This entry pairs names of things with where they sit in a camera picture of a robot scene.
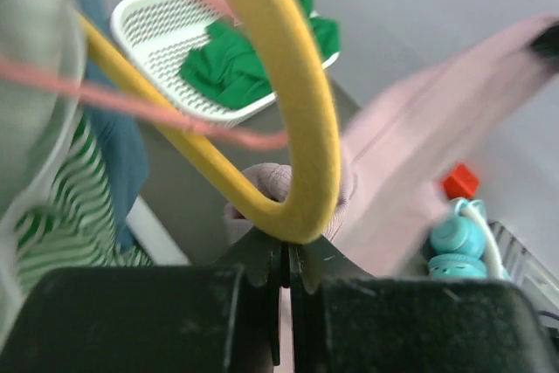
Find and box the white clothes rack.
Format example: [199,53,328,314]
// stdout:
[127,197,190,266]

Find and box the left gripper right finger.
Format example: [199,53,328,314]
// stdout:
[288,238,558,372]

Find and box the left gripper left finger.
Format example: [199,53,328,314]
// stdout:
[1,230,281,373]

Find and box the yellow hanger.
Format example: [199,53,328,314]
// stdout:
[81,0,341,244]

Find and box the red cube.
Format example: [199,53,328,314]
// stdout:
[441,163,480,199]

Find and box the white plastic basket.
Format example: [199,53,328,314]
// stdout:
[109,0,342,130]

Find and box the green garment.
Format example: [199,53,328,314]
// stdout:
[178,0,341,110]

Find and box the blue tank top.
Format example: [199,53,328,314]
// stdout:
[78,0,148,252]

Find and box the pink hanger under green top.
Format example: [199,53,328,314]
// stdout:
[1,0,287,150]

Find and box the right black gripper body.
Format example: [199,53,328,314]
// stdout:
[529,25,559,61]

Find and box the pink tank top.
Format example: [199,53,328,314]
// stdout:
[223,14,559,373]

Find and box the green white striped tank top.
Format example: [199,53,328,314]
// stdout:
[0,0,154,304]

